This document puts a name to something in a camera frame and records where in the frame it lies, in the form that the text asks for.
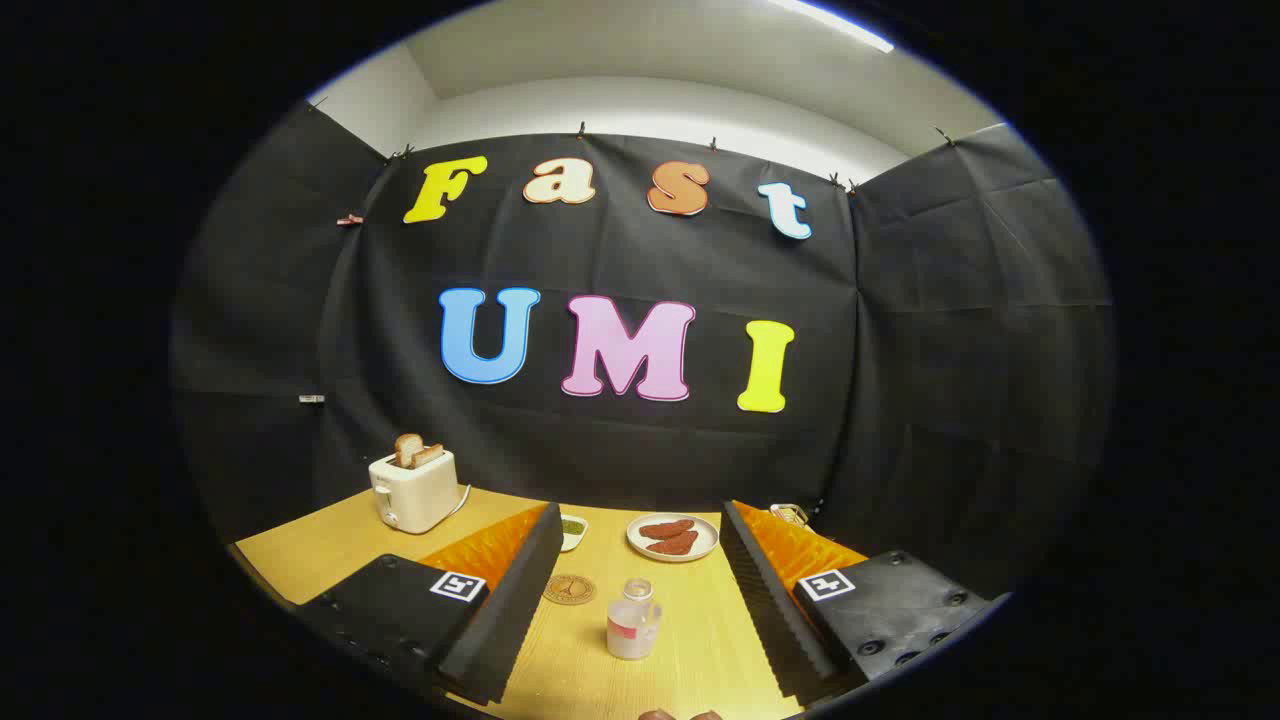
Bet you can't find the white round plate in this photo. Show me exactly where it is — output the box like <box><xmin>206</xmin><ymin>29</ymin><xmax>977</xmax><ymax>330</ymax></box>
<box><xmin>626</xmin><ymin>513</ymin><xmax>720</xmax><ymax>564</ymax></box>

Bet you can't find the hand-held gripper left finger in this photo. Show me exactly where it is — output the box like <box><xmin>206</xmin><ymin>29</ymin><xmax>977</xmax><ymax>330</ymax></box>
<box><xmin>296</xmin><ymin>502</ymin><xmax>565</xmax><ymax>707</ymax></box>

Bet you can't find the cream toaster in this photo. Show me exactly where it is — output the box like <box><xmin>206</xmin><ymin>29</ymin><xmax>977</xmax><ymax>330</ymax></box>
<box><xmin>368</xmin><ymin>450</ymin><xmax>461</xmax><ymax>535</ymax></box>

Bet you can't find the wooden table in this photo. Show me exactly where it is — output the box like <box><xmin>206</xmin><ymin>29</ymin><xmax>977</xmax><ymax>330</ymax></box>
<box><xmin>232</xmin><ymin>487</ymin><xmax>833</xmax><ymax>720</ymax></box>

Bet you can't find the black backdrop cloth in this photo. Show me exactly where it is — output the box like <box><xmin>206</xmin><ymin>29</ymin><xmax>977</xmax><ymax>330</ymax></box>
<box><xmin>170</xmin><ymin>100</ymin><xmax>1116</xmax><ymax>601</ymax></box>

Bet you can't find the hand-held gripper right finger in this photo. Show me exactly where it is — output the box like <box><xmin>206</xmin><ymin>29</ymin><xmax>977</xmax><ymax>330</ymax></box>
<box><xmin>719</xmin><ymin>499</ymin><xmax>1009</xmax><ymax>707</ymax></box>

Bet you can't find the clear juice bottle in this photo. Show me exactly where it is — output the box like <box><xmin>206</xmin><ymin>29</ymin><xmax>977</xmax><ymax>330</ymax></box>
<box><xmin>607</xmin><ymin>578</ymin><xmax>662</xmax><ymax>661</ymax></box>

